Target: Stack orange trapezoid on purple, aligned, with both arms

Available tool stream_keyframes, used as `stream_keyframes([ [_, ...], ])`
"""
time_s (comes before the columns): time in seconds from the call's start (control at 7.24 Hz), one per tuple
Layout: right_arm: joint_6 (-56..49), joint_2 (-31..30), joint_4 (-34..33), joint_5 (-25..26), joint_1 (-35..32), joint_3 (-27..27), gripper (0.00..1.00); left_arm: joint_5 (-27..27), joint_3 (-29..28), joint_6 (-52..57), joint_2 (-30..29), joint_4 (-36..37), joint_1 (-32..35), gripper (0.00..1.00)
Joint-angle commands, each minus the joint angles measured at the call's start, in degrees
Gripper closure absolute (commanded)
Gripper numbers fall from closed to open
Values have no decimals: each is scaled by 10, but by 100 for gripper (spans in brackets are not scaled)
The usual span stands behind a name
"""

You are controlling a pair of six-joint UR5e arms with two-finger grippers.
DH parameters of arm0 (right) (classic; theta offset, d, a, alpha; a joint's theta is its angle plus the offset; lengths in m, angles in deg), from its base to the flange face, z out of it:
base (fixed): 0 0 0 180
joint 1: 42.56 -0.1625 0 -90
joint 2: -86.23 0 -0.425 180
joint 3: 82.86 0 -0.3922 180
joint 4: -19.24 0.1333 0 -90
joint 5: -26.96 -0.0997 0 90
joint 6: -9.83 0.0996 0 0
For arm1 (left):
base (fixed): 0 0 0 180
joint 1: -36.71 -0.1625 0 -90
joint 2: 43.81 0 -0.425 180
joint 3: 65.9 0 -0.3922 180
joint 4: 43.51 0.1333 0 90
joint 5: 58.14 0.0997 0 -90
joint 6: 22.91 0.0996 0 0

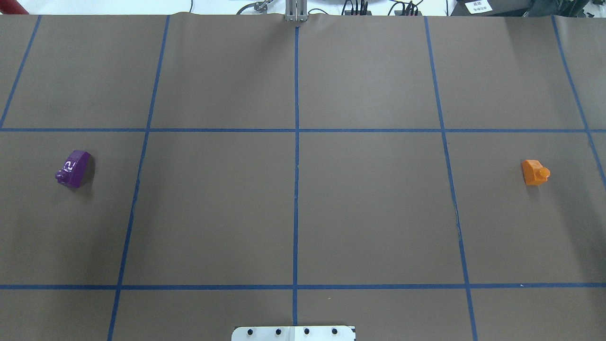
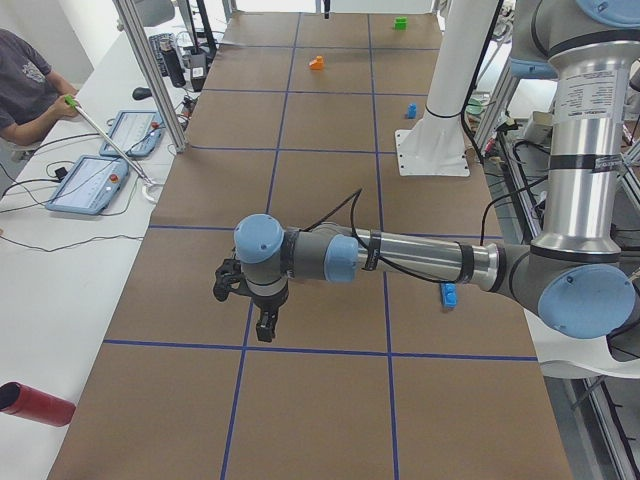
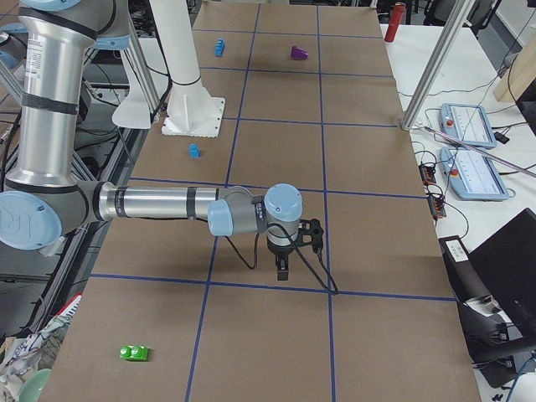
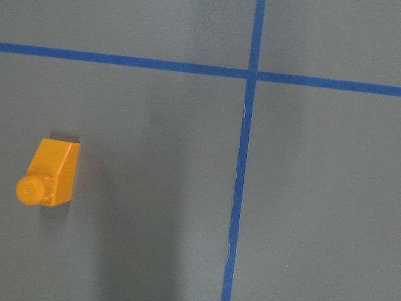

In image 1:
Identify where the red cylinder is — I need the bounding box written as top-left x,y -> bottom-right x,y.
0,0 -> 29,15

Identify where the grey metal bracket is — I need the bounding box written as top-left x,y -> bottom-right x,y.
285,0 -> 309,22

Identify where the orange trapezoid block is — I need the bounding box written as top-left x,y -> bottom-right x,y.
521,160 -> 551,186

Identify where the brown table mat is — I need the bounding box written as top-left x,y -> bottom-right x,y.
1,13 -> 605,341

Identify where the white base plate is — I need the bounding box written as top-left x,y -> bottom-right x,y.
231,325 -> 356,341

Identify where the purple trapezoid block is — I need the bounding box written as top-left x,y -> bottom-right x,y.
55,150 -> 91,188

